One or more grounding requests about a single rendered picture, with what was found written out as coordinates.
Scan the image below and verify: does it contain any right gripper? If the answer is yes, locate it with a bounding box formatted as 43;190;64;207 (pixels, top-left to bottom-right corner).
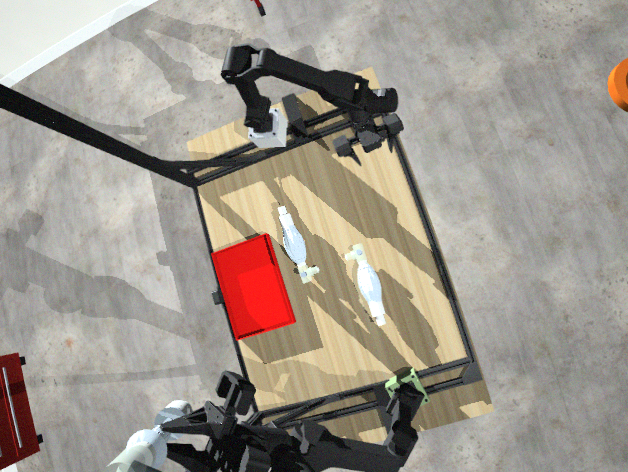
159;371;269;472

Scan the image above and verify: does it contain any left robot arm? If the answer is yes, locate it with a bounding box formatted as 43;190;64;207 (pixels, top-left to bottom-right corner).
221;43;398;153

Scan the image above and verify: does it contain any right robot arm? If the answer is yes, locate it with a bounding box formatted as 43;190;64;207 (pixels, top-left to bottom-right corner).
220;381;424;472

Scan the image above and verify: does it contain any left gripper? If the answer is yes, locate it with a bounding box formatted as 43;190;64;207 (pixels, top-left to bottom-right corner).
333;113;404;166

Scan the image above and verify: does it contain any red tray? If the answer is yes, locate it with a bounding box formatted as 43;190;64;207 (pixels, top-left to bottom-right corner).
212;233;296;341

